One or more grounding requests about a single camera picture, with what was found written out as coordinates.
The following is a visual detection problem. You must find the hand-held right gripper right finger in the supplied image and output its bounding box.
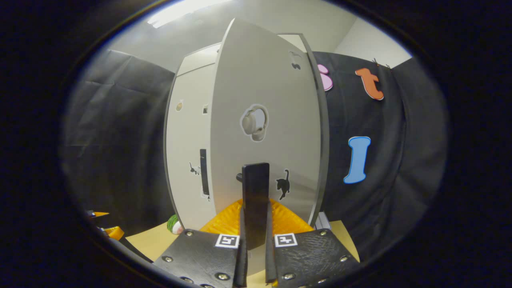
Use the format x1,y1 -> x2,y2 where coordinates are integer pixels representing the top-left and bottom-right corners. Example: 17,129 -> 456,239
265,199 -> 360,288

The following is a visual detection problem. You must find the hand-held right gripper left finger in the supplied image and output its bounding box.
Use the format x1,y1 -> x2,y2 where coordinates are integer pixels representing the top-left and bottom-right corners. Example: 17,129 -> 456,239
152,199 -> 248,288

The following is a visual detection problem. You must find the beige double-door shoe cabinet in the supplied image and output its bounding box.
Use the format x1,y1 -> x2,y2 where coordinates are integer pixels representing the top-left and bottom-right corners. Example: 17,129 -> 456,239
163,33 -> 330,232

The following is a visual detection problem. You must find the cabinet door with headphone sticker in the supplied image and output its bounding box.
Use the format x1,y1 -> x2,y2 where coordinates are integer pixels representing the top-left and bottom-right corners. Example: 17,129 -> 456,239
210,18 -> 325,276

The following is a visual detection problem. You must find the green striped watermelon slice toy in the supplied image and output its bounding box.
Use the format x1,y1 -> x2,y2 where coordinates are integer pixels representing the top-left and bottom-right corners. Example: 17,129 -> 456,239
167,215 -> 184,234

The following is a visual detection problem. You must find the small white box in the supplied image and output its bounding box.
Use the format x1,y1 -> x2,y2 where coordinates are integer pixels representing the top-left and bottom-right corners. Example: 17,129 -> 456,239
314,212 -> 332,230

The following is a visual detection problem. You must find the black backdrop cloth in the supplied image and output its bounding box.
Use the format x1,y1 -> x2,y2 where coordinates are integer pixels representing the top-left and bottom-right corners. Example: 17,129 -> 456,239
60,48 -> 448,260

